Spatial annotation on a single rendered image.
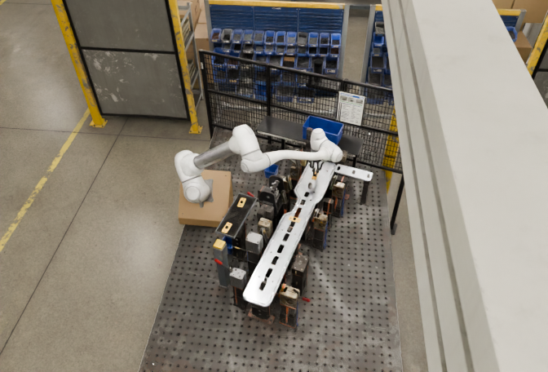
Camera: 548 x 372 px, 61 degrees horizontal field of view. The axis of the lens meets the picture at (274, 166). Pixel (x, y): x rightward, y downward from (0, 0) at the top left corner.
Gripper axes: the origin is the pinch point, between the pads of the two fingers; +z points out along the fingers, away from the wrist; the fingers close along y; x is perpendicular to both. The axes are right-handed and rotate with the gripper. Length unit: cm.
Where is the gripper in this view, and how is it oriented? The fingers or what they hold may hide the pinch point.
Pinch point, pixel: (315, 172)
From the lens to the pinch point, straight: 363.8
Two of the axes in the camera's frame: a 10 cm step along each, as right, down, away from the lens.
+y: 9.3, 2.5, -2.8
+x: 3.7, -6.4, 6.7
